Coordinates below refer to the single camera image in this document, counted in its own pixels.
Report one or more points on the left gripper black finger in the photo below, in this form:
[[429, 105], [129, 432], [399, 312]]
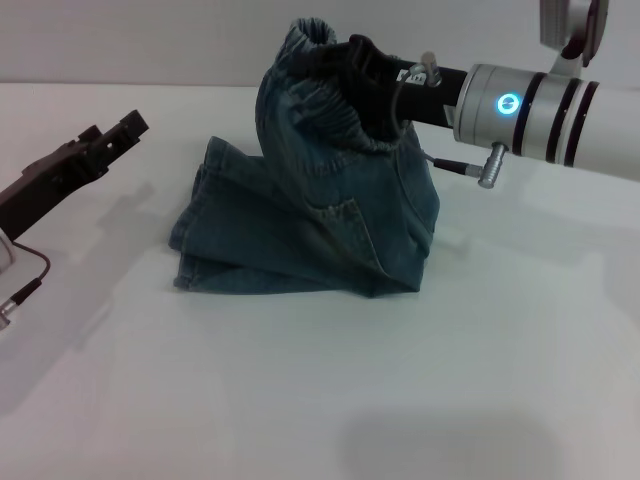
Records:
[[95, 152], [127, 130]]

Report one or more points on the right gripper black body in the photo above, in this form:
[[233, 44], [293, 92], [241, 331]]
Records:
[[442, 97]]

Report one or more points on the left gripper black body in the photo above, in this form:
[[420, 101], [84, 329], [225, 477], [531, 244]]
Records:
[[45, 180]]

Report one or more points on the blue denim shorts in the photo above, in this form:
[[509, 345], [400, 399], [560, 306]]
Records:
[[300, 215]]

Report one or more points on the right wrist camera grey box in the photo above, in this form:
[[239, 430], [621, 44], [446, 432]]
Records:
[[555, 20]]

